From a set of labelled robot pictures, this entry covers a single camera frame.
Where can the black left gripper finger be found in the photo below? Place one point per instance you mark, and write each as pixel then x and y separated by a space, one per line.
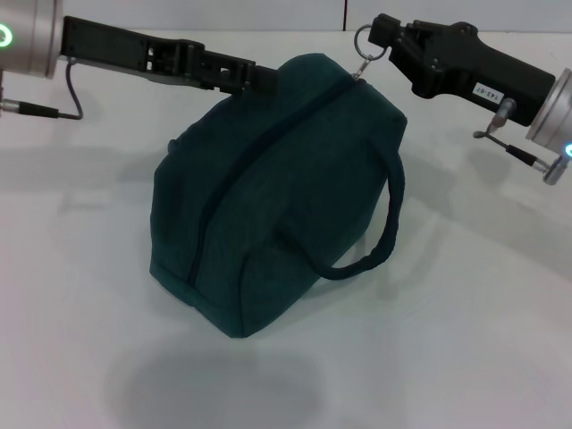
pixel 266 80

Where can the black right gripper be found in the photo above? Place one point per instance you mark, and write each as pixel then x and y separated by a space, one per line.
pixel 491 76

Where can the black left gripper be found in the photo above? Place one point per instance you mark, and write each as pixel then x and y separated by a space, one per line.
pixel 116 51

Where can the dark teal insulated lunch bag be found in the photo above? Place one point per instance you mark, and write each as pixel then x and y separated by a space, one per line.
pixel 268 201

